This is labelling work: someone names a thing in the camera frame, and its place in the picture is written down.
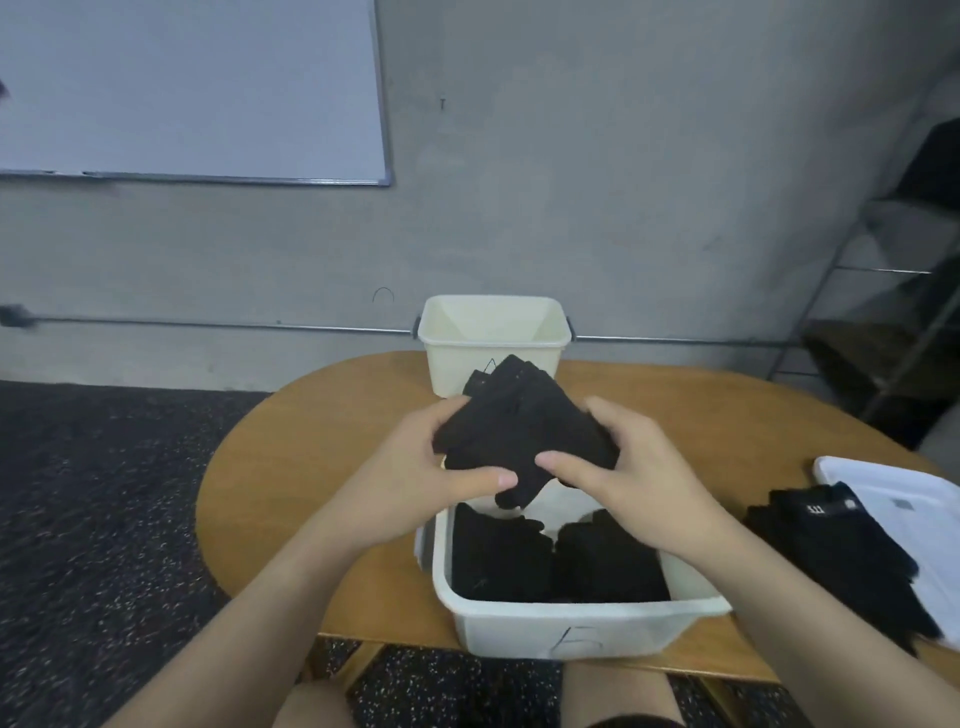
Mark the person's right forearm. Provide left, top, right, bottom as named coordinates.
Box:
left=682, top=510, right=960, bottom=728

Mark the person's left leg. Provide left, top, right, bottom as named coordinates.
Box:
left=274, top=682, right=359, bottom=728

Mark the white flat tray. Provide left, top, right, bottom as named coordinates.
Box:
left=813, top=454, right=960, bottom=647

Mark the grey wall pipe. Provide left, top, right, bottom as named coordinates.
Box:
left=0, top=304, right=789, bottom=350

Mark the stack of black gloves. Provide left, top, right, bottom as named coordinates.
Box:
left=435, top=375, right=620, bottom=512

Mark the white plastic bin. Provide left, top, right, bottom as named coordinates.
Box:
left=415, top=294, right=575, bottom=401
left=432, top=502, right=734, bottom=662

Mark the black strapped glove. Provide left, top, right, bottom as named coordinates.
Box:
left=462, top=354, right=545, bottom=401

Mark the person's left hand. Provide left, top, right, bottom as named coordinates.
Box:
left=322, top=397, right=519, bottom=569

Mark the wooden table leg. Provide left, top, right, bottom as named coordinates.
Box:
left=307, top=637, right=389, bottom=695

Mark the whiteboard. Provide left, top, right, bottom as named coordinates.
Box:
left=0, top=0, right=395, bottom=188

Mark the person's right hand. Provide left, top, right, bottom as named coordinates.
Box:
left=535, top=396, right=737, bottom=560

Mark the metal rack frame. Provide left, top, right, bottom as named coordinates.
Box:
left=772, top=75, right=960, bottom=444

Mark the pile of black gloves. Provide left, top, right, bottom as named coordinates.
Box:
left=435, top=375, right=620, bottom=512

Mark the person's left forearm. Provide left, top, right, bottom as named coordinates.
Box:
left=105, top=517, right=374, bottom=728

